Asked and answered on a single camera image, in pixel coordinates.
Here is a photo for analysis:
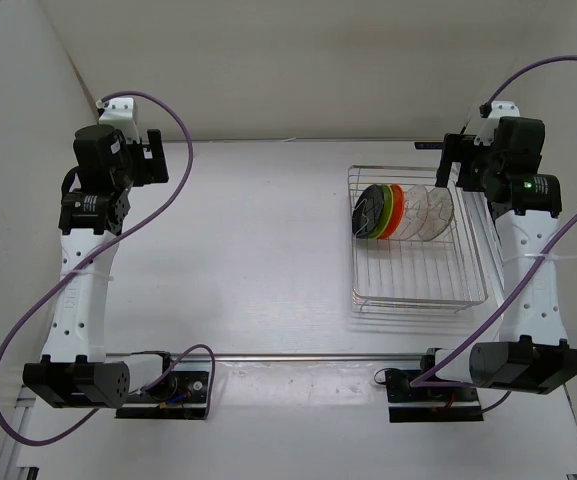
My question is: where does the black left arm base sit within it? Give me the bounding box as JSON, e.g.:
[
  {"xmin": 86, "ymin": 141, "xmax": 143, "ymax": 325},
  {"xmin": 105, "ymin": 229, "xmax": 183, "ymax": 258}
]
[{"xmin": 115, "ymin": 350, "xmax": 215, "ymax": 421}]

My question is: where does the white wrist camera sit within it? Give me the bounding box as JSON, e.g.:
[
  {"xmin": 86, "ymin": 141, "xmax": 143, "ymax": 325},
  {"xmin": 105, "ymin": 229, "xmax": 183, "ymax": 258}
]
[
  {"xmin": 96, "ymin": 97, "xmax": 141, "ymax": 144},
  {"xmin": 474, "ymin": 101, "xmax": 520, "ymax": 146}
]

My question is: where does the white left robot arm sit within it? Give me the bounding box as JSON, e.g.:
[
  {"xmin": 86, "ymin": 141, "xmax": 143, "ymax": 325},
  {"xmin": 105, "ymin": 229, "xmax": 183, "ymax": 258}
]
[{"xmin": 22, "ymin": 124, "xmax": 169, "ymax": 409}]

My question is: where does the black plate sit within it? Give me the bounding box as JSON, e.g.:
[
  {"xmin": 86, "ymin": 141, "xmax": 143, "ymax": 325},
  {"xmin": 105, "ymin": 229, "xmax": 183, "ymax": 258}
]
[{"xmin": 351, "ymin": 184, "xmax": 385, "ymax": 239}]

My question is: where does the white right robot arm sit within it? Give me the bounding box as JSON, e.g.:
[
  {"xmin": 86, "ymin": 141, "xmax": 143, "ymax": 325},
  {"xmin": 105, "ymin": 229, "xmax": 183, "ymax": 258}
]
[{"xmin": 411, "ymin": 116, "xmax": 577, "ymax": 400}]

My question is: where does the clear textured glass plate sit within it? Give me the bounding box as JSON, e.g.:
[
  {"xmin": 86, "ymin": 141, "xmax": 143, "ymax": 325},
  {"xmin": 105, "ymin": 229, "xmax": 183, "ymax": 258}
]
[{"xmin": 417, "ymin": 187, "xmax": 454, "ymax": 241}]

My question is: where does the orange plate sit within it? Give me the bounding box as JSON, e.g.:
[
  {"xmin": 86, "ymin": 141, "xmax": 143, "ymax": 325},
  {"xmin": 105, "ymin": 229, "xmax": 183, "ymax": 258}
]
[{"xmin": 383, "ymin": 184, "xmax": 405, "ymax": 238}]

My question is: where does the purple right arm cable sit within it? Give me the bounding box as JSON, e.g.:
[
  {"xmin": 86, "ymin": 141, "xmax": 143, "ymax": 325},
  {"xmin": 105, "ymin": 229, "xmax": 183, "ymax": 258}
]
[{"xmin": 410, "ymin": 54, "xmax": 577, "ymax": 416}]

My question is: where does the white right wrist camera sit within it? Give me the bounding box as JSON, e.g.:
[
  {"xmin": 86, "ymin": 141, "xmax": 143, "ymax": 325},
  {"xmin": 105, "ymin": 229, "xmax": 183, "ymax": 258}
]
[{"xmin": 474, "ymin": 101, "xmax": 520, "ymax": 146}]

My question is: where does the green plate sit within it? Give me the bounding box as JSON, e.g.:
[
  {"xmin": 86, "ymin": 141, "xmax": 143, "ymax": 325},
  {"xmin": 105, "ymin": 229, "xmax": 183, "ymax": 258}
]
[{"xmin": 371, "ymin": 184, "xmax": 394, "ymax": 239}]

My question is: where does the silver wire dish rack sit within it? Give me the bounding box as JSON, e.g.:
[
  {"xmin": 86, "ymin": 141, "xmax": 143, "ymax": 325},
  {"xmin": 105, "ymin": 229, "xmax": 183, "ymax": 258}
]
[{"xmin": 348, "ymin": 165, "xmax": 488, "ymax": 315}]

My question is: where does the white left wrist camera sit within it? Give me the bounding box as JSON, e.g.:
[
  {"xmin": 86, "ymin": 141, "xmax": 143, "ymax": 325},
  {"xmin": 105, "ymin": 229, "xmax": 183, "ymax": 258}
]
[{"xmin": 96, "ymin": 97, "xmax": 141, "ymax": 144}]

